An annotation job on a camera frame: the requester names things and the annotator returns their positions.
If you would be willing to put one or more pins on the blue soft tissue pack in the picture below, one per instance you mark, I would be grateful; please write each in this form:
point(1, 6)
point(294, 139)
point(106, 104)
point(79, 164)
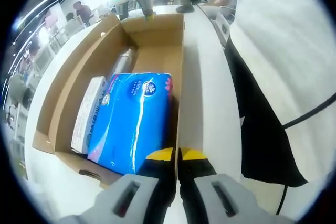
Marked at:
point(136, 119)

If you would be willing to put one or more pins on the person's white shirt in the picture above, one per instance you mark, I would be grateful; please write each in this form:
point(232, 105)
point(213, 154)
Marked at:
point(288, 51)

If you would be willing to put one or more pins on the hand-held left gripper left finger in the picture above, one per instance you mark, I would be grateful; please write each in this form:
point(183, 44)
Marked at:
point(92, 213)

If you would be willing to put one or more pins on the brown cardboard shoe box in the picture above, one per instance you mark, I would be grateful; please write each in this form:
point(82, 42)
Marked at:
point(157, 56)

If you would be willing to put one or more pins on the white medicine box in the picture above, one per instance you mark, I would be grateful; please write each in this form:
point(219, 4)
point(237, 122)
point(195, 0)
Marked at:
point(89, 113)

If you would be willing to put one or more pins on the white drawer cabinet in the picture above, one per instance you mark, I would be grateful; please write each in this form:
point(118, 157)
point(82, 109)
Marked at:
point(221, 28)

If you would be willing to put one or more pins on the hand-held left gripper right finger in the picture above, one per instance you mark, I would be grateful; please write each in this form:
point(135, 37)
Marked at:
point(252, 211)

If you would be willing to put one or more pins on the person's black trousers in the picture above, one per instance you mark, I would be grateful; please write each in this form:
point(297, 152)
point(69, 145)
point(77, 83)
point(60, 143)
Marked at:
point(257, 119)

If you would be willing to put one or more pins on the group of white office chairs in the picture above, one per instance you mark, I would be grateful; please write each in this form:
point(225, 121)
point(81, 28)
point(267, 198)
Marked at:
point(43, 57)

